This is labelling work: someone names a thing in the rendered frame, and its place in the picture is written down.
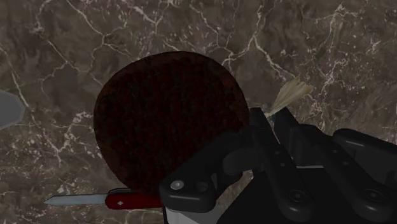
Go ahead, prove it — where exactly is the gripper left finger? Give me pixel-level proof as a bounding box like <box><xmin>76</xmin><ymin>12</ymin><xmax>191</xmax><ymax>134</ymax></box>
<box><xmin>158</xmin><ymin>106</ymin><xmax>315</xmax><ymax>223</ymax></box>

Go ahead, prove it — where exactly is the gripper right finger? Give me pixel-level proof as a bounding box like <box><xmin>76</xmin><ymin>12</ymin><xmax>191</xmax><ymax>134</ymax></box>
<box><xmin>274</xmin><ymin>106</ymin><xmax>397</xmax><ymax>223</ymax></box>

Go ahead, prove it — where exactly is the brush with pale bristles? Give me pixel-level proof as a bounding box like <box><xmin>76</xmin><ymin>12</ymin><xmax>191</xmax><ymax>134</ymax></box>
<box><xmin>264</xmin><ymin>76</ymin><xmax>314</xmax><ymax>129</ymax></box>

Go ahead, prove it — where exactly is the dark red round mat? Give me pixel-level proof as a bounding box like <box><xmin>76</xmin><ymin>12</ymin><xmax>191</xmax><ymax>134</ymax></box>
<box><xmin>93</xmin><ymin>50</ymin><xmax>251</xmax><ymax>197</ymax></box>

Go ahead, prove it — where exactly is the red pocket knife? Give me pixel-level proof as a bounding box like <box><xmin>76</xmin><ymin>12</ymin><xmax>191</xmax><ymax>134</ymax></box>
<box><xmin>43</xmin><ymin>187</ymin><xmax>164</xmax><ymax>211</ymax></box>

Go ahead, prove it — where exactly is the grey angular object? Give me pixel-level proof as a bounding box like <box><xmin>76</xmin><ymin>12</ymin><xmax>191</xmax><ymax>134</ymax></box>
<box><xmin>0</xmin><ymin>89</ymin><xmax>27</xmax><ymax>131</ymax></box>

